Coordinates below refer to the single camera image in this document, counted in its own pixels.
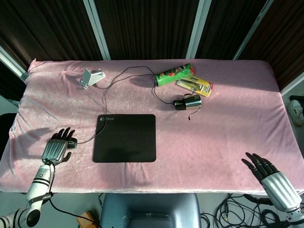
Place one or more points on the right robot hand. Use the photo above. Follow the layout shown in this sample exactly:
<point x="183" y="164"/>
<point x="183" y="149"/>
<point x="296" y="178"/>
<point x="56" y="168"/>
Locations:
<point x="276" y="184"/>

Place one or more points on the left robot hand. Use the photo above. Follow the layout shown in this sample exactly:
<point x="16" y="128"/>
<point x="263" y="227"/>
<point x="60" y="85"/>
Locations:
<point x="54" y="149"/>

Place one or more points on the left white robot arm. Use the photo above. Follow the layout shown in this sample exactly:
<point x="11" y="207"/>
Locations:
<point x="35" y="190"/>

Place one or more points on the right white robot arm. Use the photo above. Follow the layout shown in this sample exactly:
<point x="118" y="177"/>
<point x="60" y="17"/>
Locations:
<point x="294" y="217"/>

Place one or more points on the black mouse pad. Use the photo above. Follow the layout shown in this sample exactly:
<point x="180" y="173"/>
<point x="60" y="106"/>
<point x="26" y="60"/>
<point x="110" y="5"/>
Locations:
<point x="125" y="138"/>

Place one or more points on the white sneaker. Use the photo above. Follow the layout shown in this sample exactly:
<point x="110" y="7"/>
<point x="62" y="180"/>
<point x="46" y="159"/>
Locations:
<point x="295" y="109"/>

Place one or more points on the brown cardboard box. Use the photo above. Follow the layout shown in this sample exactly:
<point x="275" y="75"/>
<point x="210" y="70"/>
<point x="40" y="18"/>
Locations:
<point x="86" y="219"/>

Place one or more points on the silver metal phone stand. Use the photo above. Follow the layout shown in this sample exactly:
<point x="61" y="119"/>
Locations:
<point x="91" y="78"/>

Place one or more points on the pink velvet table cloth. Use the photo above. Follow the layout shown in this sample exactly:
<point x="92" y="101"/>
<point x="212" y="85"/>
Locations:
<point x="166" y="142"/>

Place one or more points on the steel milk frothing pitcher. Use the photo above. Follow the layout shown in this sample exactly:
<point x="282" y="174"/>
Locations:
<point x="192" y="101"/>

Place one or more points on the green snack tube can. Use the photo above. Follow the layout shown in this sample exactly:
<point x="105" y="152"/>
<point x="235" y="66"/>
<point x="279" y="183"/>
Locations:
<point x="174" y="74"/>

